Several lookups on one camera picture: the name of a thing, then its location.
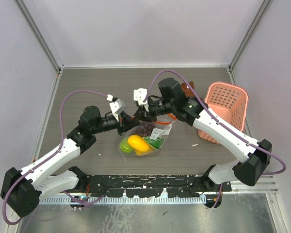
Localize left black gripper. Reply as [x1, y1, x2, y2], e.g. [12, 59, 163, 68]
[91, 111, 140, 136]

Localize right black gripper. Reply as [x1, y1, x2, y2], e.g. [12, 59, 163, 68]
[133, 98, 175, 123]

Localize dark red grapes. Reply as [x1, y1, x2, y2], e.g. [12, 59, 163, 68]
[134, 121, 156, 137]

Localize green bumpy fruit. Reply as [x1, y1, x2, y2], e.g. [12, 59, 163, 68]
[119, 138, 134, 153]

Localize orange mango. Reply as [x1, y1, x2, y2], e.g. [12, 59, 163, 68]
[128, 134, 151, 152]

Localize clear orange zip bag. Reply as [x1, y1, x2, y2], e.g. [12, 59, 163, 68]
[118, 114, 177, 156]

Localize red watermelon slice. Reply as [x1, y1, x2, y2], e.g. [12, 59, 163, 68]
[143, 136, 164, 150]

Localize yellow lemon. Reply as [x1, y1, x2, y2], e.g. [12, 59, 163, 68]
[135, 150, 154, 156]

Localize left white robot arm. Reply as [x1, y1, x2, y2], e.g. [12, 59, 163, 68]
[0, 106, 140, 217]

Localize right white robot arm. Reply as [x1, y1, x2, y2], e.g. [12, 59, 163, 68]
[133, 78, 272, 191]

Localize brown cloth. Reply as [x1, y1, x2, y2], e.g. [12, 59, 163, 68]
[180, 81, 194, 98]

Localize pink plastic basket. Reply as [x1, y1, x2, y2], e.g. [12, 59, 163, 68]
[204, 82, 249, 132]

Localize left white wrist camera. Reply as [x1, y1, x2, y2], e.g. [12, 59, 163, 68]
[106, 94, 126, 122]

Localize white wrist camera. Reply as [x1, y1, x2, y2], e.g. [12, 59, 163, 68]
[106, 94, 126, 122]
[133, 88, 147, 106]

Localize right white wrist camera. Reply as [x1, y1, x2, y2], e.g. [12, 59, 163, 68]
[133, 88, 147, 106]

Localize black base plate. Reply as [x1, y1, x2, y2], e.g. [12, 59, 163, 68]
[69, 175, 220, 198]

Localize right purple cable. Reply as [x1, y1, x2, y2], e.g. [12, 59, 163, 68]
[147, 70, 287, 175]

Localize purple cable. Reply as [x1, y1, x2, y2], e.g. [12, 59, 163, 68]
[147, 70, 287, 175]
[2, 89, 114, 226]

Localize white slotted cable duct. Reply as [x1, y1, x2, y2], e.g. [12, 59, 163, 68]
[40, 195, 207, 205]

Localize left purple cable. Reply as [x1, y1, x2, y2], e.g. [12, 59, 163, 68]
[2, 89, 114, 226]

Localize left aluminium frame post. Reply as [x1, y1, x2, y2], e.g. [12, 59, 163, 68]
[14, 0, 64, 73]

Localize aluminium frame post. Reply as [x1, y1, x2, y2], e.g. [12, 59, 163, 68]
[14, 0, 64, 73]
[227, 0, 273, 72]

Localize aluminium front rail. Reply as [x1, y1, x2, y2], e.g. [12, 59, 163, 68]
[13, 173, 279, 195]

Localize right aluminium frame post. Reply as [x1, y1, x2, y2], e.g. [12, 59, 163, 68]
[227, 0, 273, 72]

